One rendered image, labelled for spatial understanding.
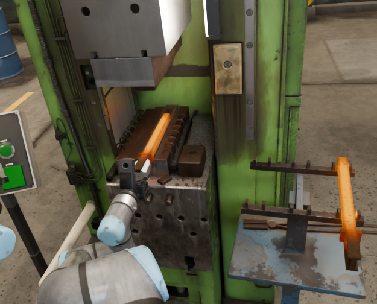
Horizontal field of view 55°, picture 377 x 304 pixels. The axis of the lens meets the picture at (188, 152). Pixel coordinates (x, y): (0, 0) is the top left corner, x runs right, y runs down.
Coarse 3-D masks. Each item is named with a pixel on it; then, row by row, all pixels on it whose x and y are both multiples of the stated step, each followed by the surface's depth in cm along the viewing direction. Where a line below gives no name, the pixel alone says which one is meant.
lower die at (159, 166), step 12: (156, 108) 165; (180, 108) 162; (144, 120) 158; (156, 120) 155; (168, 120) 152; (132, 132) 150; (144, 132) 147; (168, 132) 145; (180, 132) 149; (132, 144) 142; (144, 144) 139; (168, 144) 137; (120, 156) 136; (132, 156) 133; (156, 156) 131; (168, 156) 131; (156, 168) 132; (168, 168) 132
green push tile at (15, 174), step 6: (6, 168) 125; (12, 168) 125; (18, 168) 126; (6, 174) 125; (12, 174) 125; (18, 174) 126; (12, 180) 125; (18, 180) 126; (24, 180) 126; (6, 186) 125; (12, 186) 125; (18, 186) 126
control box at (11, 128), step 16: (16, 112) 126; (0, 128) 125; (16, 128) 126; (0, 144) 125; (16, 144) 126; (32, 144) 134; (0, 160) 125; (16, 160) 126; (32, 160) 129; (32, 176) 127; (0, 192) 126
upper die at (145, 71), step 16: (176, 48) 139; (96, 64) 113; (112, 64) 112; (128, 64) 111; (144, 64) 110; (160, 64) 119; (96, 80) 116; (112, 80) 115; (128, 80) 114; (144, 80) 113
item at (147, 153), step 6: (168, 114) 155; (162, 120) 150; (162, 126) 146; (156, 132) 142; (162, 132) 145; (150, 138) 138; (156, 138) 138; (150, 144) 135; (156, 144) 137; (144, 150) 131; (150, 150) 131; (144, 156) 127; (150, 156) 128; (138, 162) 124; (144, 162) 124; (138, 168) 121
